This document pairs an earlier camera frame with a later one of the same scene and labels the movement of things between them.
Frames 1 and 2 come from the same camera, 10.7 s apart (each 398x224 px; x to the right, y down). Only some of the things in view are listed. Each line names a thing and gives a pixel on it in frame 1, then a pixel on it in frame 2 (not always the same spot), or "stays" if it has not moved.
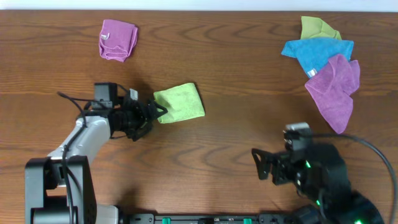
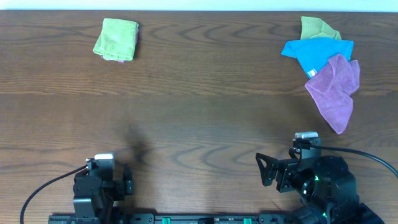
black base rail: [212, 218] stays
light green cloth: [183, 102] -> [117, 39]
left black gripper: [145, 120] -> [125, 185]
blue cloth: [313, 53] stays
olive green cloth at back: [313, 27] stays
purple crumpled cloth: [332, 90] stays
